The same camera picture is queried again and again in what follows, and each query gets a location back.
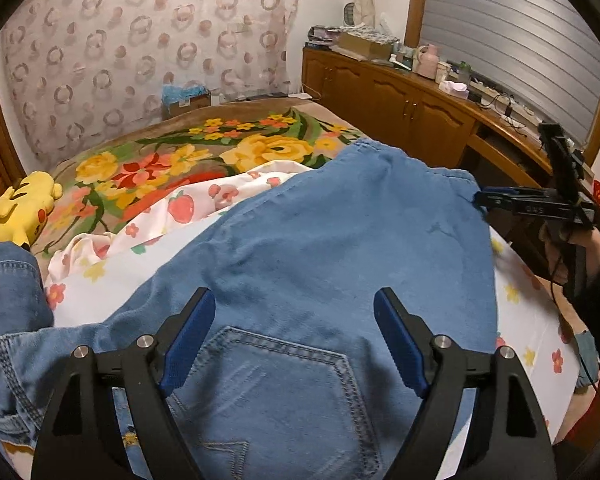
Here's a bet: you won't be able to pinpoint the floral brown blanket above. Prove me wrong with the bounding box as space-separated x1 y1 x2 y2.
30 97 378 261

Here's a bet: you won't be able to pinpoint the yellow plush toy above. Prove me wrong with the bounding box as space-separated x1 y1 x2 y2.
0 171 63 251

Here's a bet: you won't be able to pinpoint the open cardboard box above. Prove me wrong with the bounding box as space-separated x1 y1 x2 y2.
337 27 398 60

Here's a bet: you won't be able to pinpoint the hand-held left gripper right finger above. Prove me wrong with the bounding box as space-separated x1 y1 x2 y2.
373 287 558 480

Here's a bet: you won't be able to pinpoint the grey window blind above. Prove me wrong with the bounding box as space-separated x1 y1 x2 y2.
419 0 600 148

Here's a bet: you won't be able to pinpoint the pink kettle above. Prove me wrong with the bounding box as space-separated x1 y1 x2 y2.
414 44 440 80

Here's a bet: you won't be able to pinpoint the grey blue cloth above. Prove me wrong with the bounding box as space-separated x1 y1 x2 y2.
574 330 600 386

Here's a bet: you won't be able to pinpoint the circle patterned sheer curtain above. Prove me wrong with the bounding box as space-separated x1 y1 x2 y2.
2 0 301 171

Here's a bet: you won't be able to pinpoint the person's right hand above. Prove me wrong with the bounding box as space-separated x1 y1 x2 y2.
539 221 578 262

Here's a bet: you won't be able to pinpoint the pink soft pouch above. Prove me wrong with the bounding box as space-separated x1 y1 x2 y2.
439 79 470 101

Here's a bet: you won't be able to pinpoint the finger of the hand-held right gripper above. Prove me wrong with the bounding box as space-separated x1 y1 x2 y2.
474 186 551 212

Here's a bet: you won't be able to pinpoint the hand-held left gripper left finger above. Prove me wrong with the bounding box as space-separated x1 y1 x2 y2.
30 287 217 480

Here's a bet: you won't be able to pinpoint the cardboard box with blue bag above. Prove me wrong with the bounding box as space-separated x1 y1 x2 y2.
161 80 212 118

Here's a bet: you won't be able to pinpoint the wooden sideboard cabinet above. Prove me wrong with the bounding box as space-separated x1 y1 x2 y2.
301 42 598 201

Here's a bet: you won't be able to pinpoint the blue denim pants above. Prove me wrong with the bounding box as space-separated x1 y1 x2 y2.
0 139 498 480

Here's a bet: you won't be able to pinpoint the white strawberry print sheet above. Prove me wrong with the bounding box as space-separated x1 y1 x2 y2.
0 159 581 480

